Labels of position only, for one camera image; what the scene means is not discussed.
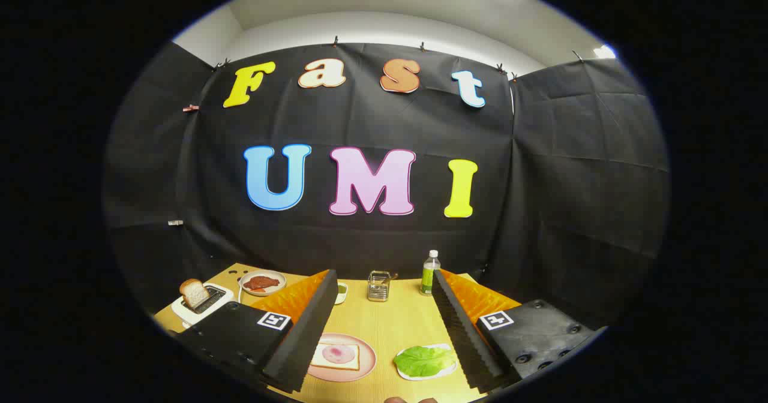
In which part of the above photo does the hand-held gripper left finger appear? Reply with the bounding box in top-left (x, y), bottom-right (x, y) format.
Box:
top-left (171, 269), bottom-right (340, 394)

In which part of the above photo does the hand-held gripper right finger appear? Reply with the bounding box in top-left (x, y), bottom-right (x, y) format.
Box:
top-left (431, 269), bottom-right (605, 393)

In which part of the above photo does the green lettuce leaf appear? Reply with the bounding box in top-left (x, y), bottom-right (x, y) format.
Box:
top-left (394, 345), bottom-right (457, 378)

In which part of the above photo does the toasted bread slice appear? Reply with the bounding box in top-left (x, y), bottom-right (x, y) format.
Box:
top-left (179, 278), bottom-right (211, 309)

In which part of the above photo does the white bread slice under ham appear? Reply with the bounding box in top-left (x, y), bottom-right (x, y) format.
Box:
top-left (310, 342), bottom-right (361, 371)

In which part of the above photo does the white square plate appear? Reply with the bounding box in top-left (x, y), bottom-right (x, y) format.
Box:
top-left (396, 343), bottom-right (458, 381)

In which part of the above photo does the pink ham slice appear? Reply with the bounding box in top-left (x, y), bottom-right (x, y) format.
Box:
top-left (322, 345), bottom-right (355, 365)

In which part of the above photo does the round white plate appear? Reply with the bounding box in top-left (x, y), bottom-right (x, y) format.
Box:
top-left (239, 269), bottom-right (287, 297)

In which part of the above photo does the pink round plate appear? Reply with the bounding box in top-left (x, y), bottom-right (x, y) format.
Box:
top-left (307, 333), bottom-right (377, 383)

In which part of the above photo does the green label plastic bottle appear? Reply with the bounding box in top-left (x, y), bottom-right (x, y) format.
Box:
top-left (420, 249), bottom-right (442, 296)

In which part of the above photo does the white toaster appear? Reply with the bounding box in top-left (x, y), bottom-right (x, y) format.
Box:
top-left (171, 282), bottom-right (235, 327)

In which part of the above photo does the black backdrop cloth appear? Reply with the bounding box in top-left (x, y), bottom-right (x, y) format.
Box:
top-left (103, 42), bottom-right (670, 332)

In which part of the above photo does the metal wire utensil holder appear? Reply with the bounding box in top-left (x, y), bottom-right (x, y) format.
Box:
top-left (367, 270), bottom-right (392, 302)

